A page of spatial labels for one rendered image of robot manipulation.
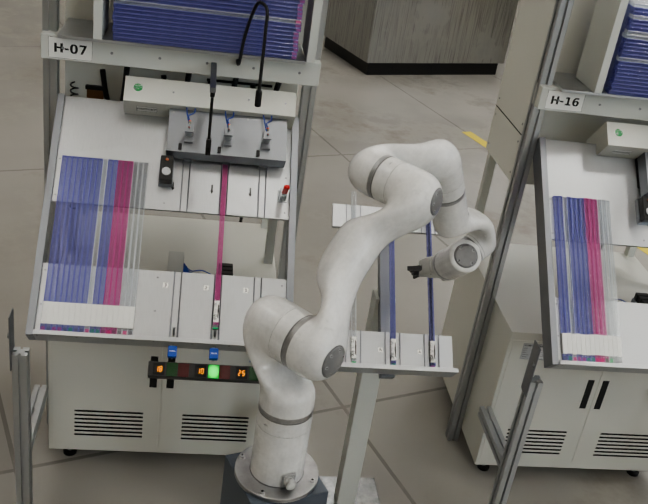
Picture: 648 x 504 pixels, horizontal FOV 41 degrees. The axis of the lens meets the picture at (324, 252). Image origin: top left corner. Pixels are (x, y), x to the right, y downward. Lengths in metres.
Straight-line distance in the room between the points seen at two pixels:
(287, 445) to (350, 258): 0.43
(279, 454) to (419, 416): 1.59
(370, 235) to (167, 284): 0.81
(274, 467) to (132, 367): 0.98
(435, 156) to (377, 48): 5.70
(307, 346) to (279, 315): 0.10
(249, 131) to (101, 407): 1.02
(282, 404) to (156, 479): 1.24
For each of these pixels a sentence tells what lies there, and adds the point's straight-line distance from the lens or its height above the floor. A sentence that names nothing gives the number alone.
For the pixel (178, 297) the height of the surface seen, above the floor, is 0.80.
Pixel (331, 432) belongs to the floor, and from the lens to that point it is 3.29.
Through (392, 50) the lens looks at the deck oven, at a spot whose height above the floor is 0.23.
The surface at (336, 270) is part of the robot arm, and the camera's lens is 1.78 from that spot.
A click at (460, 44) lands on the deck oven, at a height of 0.29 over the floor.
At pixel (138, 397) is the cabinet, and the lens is 2.89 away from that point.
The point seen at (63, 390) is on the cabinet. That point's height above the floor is 0.30.
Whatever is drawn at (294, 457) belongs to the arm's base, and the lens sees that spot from 1.94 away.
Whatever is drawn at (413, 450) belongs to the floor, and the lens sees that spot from 3.29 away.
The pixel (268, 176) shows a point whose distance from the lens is 2.56.
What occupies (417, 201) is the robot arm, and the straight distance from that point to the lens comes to 1.78.
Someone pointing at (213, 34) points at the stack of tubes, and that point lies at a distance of 2.50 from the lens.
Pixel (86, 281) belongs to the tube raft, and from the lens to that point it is 2.43.
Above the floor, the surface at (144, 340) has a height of 0.72.
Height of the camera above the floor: 2.06
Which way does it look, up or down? 27 degrees down
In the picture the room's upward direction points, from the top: 9 degrees clockwise
